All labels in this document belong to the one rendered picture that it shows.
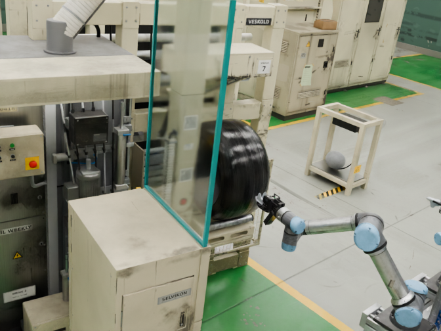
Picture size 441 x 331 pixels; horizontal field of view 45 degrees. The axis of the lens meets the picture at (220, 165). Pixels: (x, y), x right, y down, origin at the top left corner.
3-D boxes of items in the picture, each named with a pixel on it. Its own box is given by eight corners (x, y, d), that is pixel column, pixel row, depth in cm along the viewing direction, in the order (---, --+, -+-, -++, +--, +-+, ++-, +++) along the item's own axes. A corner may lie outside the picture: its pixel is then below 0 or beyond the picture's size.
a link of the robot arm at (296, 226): (293, 238, 255) (295, 222, 252) (278, 226, 263) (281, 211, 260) (305, 234, 259) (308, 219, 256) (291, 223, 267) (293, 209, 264)
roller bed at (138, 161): (140, 196, 315) (143, 151, 303) (130, 186, 326) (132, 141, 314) (170, 191, 326) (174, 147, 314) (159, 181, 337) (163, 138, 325)
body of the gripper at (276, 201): (273, 192, 276) (288, 203, 267) (271, 206, 279) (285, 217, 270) (262, 194, 272) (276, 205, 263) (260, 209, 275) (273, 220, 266)
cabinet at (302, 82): (285, 122, 745) (300, 33, 694) (256, 110, 783) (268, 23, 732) (324, 113, 804) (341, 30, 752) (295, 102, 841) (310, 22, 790)
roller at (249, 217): (199, 233, 292) (203, 232, 288) (197, 225, 292) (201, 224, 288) (250, 221, 310) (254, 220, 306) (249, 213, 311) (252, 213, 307)
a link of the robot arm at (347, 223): (384, 204, 256) (291, 215, 280) (380, 213, 246) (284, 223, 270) (390, 226, 258) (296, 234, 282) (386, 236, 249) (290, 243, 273)
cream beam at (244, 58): (182, 83, 283) (184, 55, 277) (161, 69, 301) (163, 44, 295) (272, 77, 314) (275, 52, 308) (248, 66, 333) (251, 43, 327)
